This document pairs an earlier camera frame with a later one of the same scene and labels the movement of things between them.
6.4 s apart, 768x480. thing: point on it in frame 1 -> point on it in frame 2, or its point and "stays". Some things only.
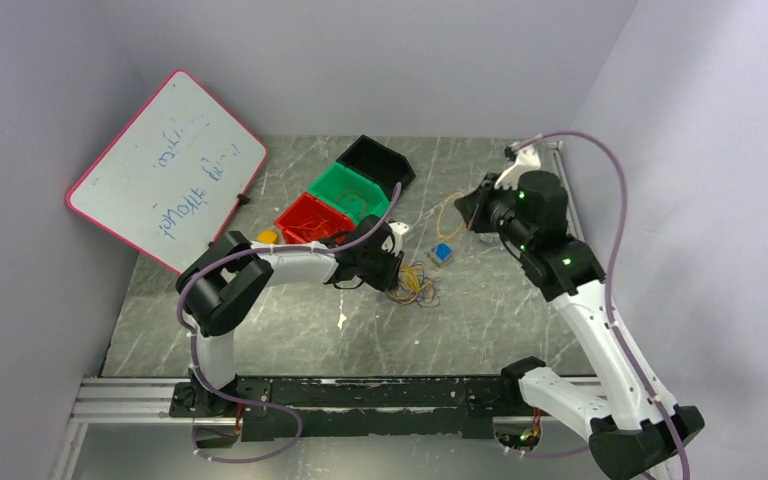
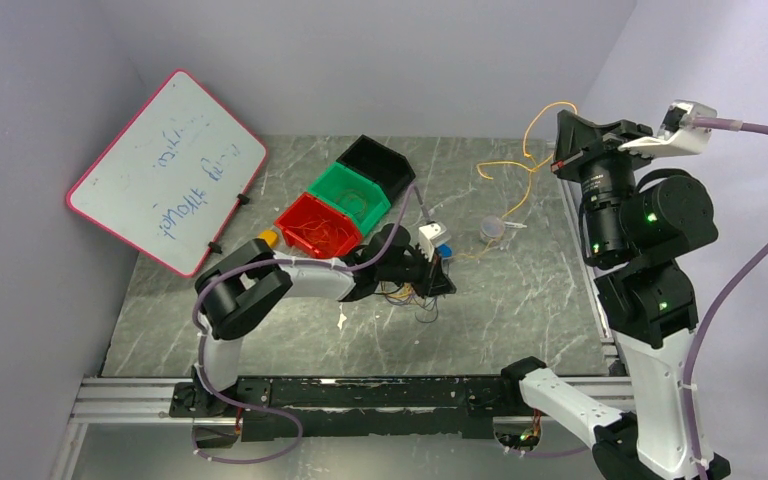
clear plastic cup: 490,238 stays
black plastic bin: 378,162 stays
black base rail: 351,408 stays
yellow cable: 442,237 -> 530,164
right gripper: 473,206 -> 579,141
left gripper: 390,280 -> 434,281
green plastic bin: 354,194 stays
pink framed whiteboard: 170,180 stays
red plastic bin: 308,219 stays
